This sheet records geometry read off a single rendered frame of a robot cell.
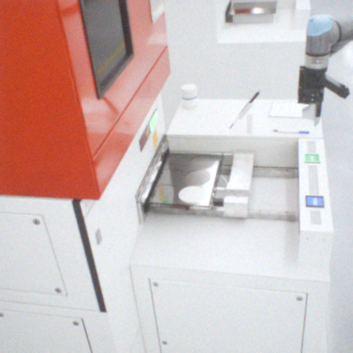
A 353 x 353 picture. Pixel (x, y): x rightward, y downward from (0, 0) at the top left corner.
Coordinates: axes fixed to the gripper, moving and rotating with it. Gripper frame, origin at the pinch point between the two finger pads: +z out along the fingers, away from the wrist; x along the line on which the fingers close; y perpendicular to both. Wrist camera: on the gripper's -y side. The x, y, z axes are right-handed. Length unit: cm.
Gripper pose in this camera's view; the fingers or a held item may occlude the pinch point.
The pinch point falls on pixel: (317, 122)
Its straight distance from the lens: 168.1
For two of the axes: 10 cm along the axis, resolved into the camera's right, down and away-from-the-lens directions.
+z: 0.8, 8.3, 5.5
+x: -2.0, 5.6, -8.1
